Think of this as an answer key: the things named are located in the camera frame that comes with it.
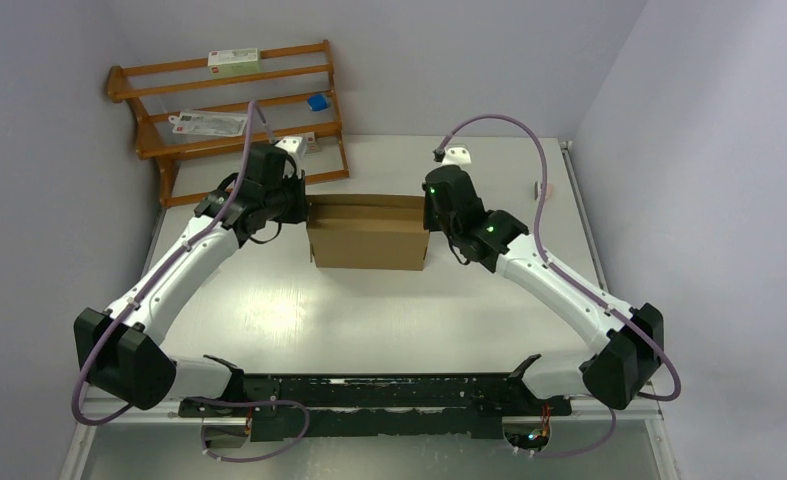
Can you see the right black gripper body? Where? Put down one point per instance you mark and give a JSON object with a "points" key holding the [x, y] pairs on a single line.
{"points": [[435, 222]]}

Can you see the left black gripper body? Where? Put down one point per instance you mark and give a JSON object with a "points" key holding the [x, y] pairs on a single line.
{"points": [[289, 202]]}

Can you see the brown cardboard box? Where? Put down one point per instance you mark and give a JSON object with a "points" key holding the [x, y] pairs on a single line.
{"points": [[367, 231]]}

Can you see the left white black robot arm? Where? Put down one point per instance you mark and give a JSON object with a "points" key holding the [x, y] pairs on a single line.
{"points": [[119, 348]]}

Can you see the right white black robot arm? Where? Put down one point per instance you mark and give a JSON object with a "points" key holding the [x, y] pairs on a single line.
{"points": [[624, 344]]}

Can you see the white box lower shelf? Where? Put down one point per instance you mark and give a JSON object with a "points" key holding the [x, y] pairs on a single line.
{"points": [[311, 142]]}

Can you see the white green box top shelf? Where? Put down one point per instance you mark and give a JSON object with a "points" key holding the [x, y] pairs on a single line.
{"points": [[234, 62]]}

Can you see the small blue object on shelf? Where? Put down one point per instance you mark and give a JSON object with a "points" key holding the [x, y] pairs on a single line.
{"points": [[318, 102]]}

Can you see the orange wooden shelf rack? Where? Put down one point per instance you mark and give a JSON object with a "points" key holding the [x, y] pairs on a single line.
{"points": [[187, 110]]}

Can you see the clear plastic package on shelf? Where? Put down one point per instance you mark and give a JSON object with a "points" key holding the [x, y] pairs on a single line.
{"points": [[207, 123]]}

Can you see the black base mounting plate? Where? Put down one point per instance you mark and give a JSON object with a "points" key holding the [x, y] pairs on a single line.
{"points": [[280, 405]]}

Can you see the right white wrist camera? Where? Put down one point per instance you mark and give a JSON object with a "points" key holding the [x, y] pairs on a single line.
{"points": [[458, 154]]}

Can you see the aluminium frame rail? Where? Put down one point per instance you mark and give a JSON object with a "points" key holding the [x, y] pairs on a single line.
{"points": [[158, 445]]}

